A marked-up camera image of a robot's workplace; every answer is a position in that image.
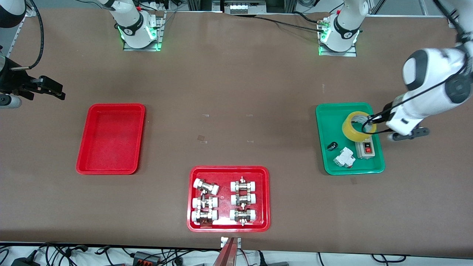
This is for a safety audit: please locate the black cable tangle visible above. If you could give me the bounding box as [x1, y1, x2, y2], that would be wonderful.
[37, 242, 89, 266]

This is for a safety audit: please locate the red tray holding fittings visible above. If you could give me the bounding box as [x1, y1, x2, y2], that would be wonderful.
[187, 166, 271, 233]

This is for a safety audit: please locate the empty red plastic tray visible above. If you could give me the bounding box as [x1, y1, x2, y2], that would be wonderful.
[76, 103, 146, 175]

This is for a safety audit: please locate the red metal bar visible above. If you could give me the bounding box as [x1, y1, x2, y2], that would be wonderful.
[212, 238, 239, 266]

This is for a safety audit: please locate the grey push-button switch box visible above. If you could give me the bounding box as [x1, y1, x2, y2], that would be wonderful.
[354, 140, 374, 160]

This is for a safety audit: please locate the yellow clear tape roll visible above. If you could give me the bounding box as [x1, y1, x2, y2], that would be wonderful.
[342, 110, 378, 143]

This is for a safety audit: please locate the black power adapter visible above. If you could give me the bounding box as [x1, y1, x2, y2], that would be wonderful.
[10, 256, 40, 266]

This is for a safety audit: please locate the white power strip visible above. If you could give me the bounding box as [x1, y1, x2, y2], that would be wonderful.
[229, 2, 250, 15]

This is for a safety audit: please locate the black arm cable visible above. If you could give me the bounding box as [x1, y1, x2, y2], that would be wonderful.
[361, 0, 473, 134]
[10, 0, 44, 71]

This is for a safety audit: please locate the small silver metal bracket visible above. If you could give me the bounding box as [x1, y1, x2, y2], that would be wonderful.
[220, 236, 242, 249]

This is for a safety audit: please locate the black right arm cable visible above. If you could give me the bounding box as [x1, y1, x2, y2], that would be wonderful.
[10, 0, 44, 71]

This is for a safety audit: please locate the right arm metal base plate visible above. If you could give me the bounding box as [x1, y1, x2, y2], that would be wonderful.
[123, 10, 166, 52]

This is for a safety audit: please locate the metal white pipe fitting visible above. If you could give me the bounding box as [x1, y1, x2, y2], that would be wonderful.
[230, 177, 257, 192]
[191, 209, 219, 225]
[192, 196, 219, 210]
[229, 208, 257, 226]
[231, 192, 257, 207]
[193, 178, 220, 195]

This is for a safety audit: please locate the green plastic tray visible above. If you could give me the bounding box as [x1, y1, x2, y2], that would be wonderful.
[315, 102, 385, 175]

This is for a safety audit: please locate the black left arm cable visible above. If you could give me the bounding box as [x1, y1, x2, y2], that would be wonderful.
[361, 0, 473, 134]

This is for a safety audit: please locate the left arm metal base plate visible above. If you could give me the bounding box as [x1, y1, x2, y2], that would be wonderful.
[319, 17, 358, 57]

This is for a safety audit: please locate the black orange connector box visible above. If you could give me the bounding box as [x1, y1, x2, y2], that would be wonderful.
[131, 251, 162, 265]

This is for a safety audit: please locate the black plug block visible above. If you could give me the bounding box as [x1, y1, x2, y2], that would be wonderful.
[257, 250, 289, 266]

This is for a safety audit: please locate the aluminium frame rail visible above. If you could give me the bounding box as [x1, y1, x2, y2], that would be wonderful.
[187, 0, 298, 14]

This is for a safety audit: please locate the white circuit breaker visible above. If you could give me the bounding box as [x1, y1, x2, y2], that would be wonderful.
[333, 147, 356, 168]

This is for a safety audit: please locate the black cable across table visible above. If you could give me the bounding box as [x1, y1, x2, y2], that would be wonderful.
[255, 14, 335, 33]

